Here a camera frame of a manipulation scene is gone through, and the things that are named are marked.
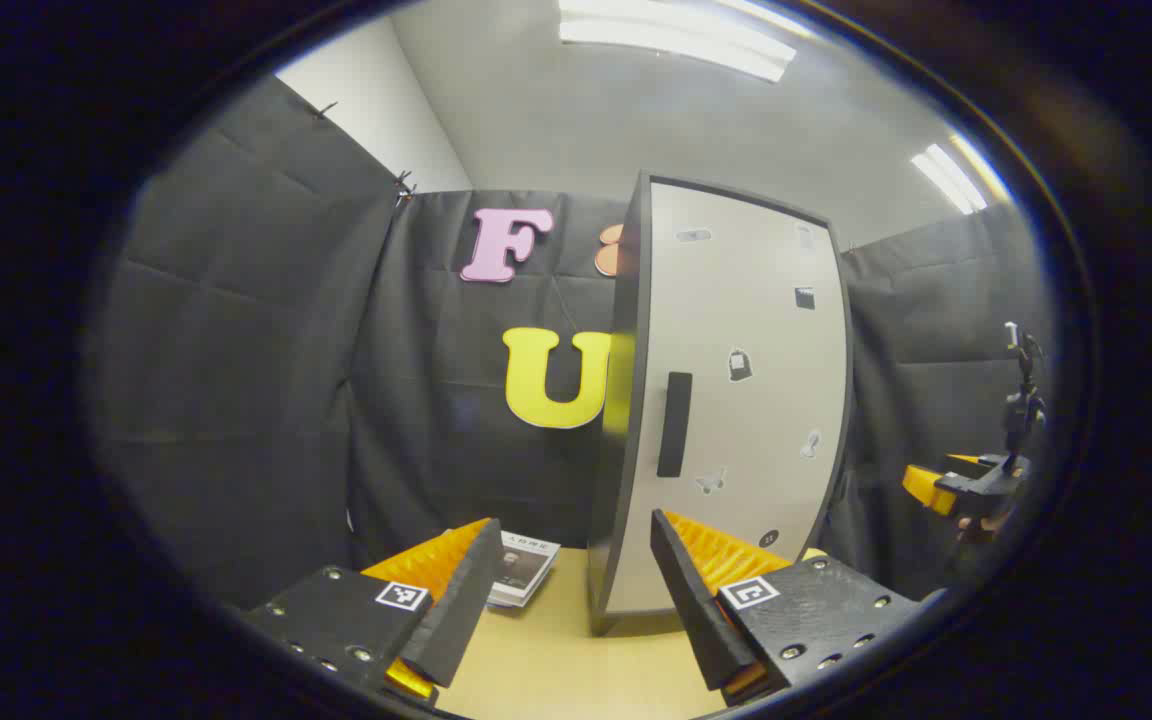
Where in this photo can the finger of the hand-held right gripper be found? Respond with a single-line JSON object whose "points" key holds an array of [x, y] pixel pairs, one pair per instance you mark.
{"points": [[926, 485]]}

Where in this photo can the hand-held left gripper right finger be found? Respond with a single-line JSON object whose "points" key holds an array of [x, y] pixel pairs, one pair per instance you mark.
{"points": [[696, 610]]}

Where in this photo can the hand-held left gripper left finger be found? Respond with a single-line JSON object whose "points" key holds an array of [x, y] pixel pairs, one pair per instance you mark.
{"points": [[466, 600]]}

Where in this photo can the beige cabinet door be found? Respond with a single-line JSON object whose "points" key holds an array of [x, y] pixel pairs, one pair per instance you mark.
{"points": [[746, 450]]}

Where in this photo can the grey magazine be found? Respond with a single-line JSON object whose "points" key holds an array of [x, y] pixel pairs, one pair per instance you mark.
{"points": [[524, 565]]}

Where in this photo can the long ceiling light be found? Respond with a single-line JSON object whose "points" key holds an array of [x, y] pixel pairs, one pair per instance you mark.
{"points": [[676, 35], [956, 175]]}

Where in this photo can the black backdrop cloth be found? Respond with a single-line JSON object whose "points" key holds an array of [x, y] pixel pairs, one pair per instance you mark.
{"points": [[256, 380]]}

